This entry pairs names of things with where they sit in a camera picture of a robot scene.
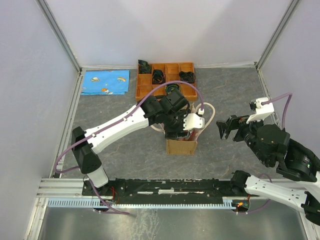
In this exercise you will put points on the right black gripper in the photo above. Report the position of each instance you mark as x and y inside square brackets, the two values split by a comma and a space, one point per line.
[233, 122]

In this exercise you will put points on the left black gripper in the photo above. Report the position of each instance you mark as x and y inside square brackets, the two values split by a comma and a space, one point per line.
[172, 133]

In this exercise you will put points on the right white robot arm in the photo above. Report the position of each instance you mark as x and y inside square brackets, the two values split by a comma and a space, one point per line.
[275, 148]

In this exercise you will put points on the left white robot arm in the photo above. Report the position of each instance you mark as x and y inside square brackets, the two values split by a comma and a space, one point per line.
[172, 111]

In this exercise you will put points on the rolled dark sock bottom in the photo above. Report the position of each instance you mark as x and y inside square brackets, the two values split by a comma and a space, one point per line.
[171, 87]

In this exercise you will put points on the rolled dark sock right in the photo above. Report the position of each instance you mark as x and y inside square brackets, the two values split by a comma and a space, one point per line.
[188, 77]

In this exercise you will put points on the rolled dark sock top-left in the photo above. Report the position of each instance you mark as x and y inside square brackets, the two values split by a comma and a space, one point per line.
[144, 67]

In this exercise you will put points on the blue patterned cloth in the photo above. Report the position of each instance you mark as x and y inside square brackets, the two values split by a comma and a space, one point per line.
[105, 82]

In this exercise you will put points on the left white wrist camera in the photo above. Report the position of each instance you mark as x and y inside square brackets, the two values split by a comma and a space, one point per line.
[193, 121]

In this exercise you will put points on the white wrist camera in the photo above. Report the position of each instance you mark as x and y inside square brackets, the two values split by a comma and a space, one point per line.
[262, 110]
[193, 121]

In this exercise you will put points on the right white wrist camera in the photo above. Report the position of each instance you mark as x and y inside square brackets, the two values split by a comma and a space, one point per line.
[262, 110]

